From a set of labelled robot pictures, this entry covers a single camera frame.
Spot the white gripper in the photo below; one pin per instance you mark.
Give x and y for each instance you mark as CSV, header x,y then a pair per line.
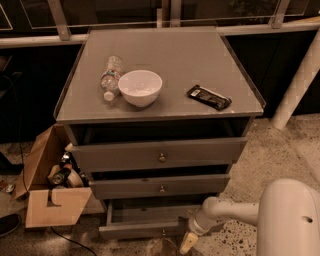
x,y
195,225

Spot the grey bottom drawer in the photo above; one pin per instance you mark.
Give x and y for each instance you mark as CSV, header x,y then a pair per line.
x,y
144,220

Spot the grey drawer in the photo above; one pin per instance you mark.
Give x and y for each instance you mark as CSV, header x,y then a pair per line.
x,y
157,154
144,220
159,186

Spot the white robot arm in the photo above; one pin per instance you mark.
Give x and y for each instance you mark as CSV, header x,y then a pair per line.
x,y
287,218

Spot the grey middle drawer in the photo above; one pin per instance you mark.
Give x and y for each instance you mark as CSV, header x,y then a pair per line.
x,y
159,186

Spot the grey top drawer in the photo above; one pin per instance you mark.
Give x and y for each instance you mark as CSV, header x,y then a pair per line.
x,y
157,154

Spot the grey drawer cabinet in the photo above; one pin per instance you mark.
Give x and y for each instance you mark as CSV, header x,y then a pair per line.
x,y
183,57

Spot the open cardboard box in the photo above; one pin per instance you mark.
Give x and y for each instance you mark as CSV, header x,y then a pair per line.
x,y
51,207

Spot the dark can in box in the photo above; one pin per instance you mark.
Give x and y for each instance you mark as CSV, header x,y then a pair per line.
x,y
61,176

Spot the black snack bar wrapper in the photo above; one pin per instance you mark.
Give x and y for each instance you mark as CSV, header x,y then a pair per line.
x,y
209,98

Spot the white bowl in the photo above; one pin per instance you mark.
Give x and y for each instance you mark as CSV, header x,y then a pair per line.
x,y
140,87

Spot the black shoe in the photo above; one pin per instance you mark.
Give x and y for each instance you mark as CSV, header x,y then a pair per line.
x,y
9,224

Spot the clear plastic water bottle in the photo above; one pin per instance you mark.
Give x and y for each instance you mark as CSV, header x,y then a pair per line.
x,y
109,80

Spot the white diagonal pole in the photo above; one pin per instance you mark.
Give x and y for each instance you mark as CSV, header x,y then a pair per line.
x,y
305,74

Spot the metal railing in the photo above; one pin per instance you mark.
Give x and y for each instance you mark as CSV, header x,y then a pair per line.
x,y
26,23

